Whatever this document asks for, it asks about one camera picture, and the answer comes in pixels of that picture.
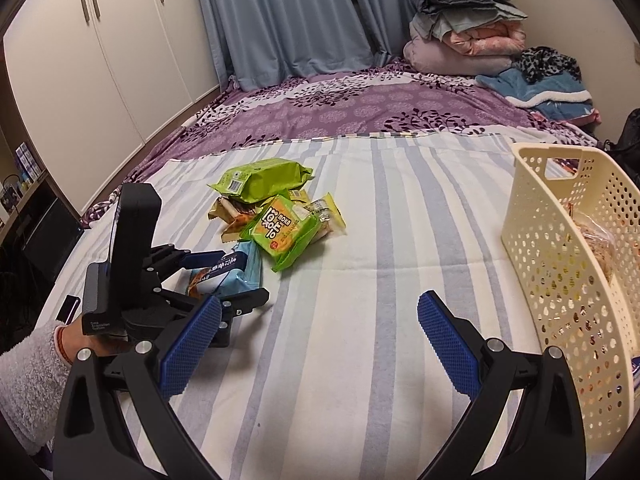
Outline light blue snack pack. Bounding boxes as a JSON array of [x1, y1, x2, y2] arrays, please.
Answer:
[[186, 242, 262, 298]]

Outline green orange cracker pack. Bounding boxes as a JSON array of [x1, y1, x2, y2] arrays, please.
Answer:
[[240, 194, 321, 273]]

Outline clear bag round crackers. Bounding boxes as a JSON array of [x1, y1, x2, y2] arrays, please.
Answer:
[[563, 202, 623, 283]]

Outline person left hand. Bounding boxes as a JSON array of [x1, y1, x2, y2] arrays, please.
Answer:
[[53, 315, 131, 365]]

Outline tan pastry snack pack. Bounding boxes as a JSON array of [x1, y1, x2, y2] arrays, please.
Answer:
[[207, 196, 262, 243]]

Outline grey fuzzy left sleeve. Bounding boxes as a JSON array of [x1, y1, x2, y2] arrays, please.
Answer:
[[0, 321, 70, 455]]

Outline green wafer snack pack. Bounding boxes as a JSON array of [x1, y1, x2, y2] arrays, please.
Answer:
[[210, 158, 314, 204]]

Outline dark side shelf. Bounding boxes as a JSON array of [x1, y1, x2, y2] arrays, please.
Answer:
[[1, 143, 82, 351]]

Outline striped white blue sheet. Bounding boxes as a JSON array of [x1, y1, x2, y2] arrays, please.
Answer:
[[37, 131, 609, 480]]

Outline small yellow snack pack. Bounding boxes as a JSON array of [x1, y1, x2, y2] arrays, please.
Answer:
[[304, 193, 347, 243]]

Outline cream perforated plastic basket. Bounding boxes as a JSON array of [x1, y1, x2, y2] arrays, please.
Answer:
[[501, 143, 639, 454]]

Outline white wardrobe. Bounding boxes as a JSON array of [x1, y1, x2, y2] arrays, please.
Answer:
[[3, 0, 218, 212]]

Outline blue grey curtain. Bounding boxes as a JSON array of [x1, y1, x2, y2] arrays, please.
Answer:
[[200, 0, 414, 91]]

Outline purple floral bedspread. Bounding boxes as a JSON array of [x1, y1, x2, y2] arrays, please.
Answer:
[[81, 62, 596, 226]]

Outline black bag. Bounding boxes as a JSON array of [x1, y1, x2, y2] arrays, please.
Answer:
[[603, 108, 640, 188]]

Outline folded grey blankets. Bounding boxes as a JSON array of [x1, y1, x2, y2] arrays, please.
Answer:
[[411, 0, 527, 40]]

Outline pink folded quilt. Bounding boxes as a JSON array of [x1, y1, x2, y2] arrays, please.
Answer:
[[404, 21, 526, 77]]

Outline blue white folded blanket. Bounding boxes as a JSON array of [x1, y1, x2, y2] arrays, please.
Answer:
[[475, 68, 601, 126]]

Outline black white patterned cloth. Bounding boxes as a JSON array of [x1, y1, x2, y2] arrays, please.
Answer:
[[513, 46, 582, 84]]

